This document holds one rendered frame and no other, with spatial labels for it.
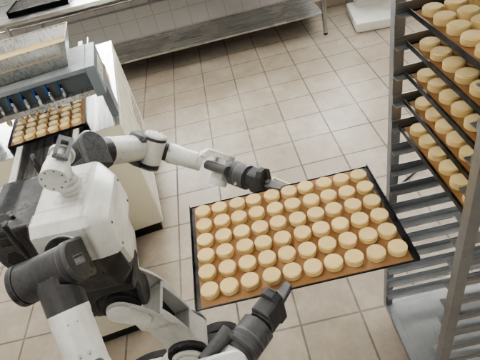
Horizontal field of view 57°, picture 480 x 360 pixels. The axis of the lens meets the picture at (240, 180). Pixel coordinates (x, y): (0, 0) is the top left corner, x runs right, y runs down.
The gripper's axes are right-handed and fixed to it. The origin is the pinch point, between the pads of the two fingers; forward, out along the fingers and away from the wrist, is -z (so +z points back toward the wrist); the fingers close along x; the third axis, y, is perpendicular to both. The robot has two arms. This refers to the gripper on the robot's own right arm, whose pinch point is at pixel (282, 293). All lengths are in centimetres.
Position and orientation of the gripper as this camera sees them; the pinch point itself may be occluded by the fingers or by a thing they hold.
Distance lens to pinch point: 118.6
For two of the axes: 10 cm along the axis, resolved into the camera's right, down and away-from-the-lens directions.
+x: -2.0, -7.4, -6.4
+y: -7.7, -2.8, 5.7
